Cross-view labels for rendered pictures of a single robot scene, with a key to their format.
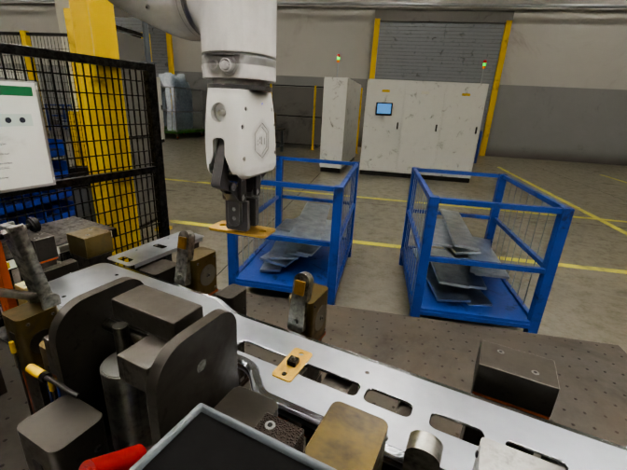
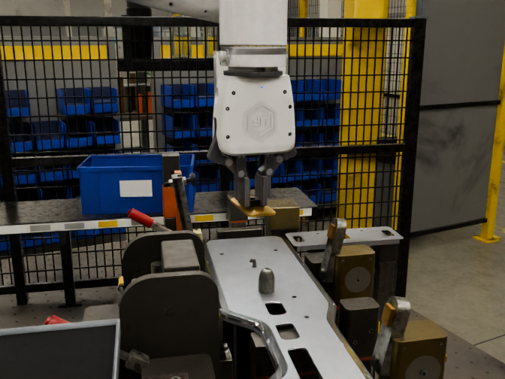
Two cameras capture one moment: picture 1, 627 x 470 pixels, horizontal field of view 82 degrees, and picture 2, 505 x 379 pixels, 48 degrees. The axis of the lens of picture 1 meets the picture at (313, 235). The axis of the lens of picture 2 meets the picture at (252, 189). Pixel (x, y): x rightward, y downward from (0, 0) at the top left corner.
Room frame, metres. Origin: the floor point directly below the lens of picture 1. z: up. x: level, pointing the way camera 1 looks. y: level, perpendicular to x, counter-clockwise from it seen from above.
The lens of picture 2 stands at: (0.03, -0.49, 1.49)
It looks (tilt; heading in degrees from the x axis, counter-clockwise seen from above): 15 degrees down; 53
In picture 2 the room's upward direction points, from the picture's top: straight up
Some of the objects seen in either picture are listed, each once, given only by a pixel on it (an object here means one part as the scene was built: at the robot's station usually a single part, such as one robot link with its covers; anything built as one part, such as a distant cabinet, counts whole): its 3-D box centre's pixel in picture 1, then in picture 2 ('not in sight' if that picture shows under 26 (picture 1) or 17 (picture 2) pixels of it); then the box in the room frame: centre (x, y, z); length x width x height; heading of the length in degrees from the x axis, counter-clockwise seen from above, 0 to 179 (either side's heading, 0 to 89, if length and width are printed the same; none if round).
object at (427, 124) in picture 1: (420, 120); not in sight; (8.30, -2.17, 1.22); 2.40 x 0.54 x 2.45; 81
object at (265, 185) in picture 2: (251, 199); (269, 178); (0.48, 0.09, 1.31); 0.03 x 0.03 x 0.07; 72
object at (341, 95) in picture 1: (341, 115); not in sight; (9.51, -0.55, 1.22); 2.40 x 0.54 x 2.45; 167
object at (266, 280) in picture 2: not in sight; (266, 283); (0.67, 0.33, 1.02); 0.03 x 0.03 x 0.07
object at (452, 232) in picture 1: (463, 242); not in sight; (2.67, -1.16, 0.48); 1.20 x 0.80 x 0.95; 172
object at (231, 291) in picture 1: (236, 338); (362, 369); (0.81, 0.19, 0.84); 0.10 x 0.05 x 0.29; 154
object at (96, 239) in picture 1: (98, 288); (280, 265); (0.96, 0.64, 0.88); 0.08 x 0.08 x 0.36; 64
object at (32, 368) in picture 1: (52, 380); (121, 291); (0.36, 0.31, 1.09); 0.10 x 0.01 x 0.01; 64
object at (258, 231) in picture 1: (242, 226); (252, 203); (0.46, 0.10, 1.27); 0.08 x 0.04 x 0.01; 72
